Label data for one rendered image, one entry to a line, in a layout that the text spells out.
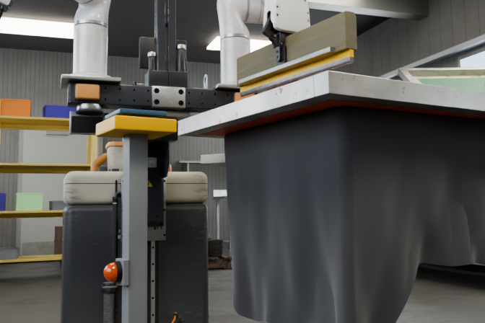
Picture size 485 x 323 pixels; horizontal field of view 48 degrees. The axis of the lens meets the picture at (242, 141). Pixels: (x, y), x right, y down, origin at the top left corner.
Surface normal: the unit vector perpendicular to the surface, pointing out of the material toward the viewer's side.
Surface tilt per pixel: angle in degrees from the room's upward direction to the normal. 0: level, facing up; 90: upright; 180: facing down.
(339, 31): 90
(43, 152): 90
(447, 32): 90
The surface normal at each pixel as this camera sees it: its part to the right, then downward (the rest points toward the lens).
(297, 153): -0.84, -0.01
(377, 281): 0.61, 0.07
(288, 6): 0.46, -0.08
